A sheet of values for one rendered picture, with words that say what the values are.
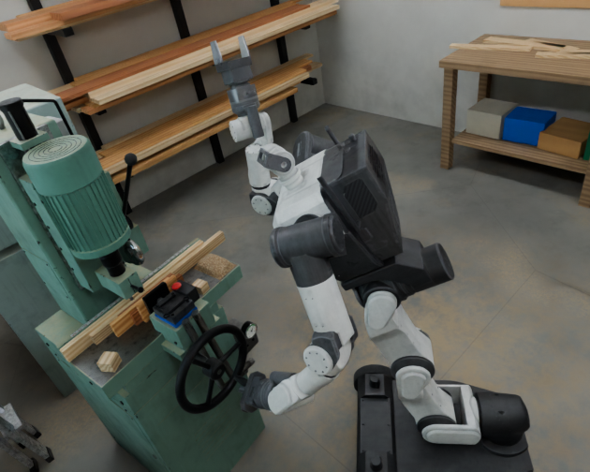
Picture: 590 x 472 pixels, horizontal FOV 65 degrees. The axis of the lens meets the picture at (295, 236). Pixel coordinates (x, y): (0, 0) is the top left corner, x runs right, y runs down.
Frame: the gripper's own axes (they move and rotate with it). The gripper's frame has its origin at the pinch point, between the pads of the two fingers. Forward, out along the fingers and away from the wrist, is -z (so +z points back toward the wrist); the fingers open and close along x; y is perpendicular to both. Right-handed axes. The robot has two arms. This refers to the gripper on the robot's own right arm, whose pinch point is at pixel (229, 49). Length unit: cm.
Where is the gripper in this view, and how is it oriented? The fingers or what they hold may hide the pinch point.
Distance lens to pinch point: 149.0
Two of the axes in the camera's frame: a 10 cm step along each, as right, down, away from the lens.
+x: -6.7, 4.0, -6.2
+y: -7.0, -0.7, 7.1
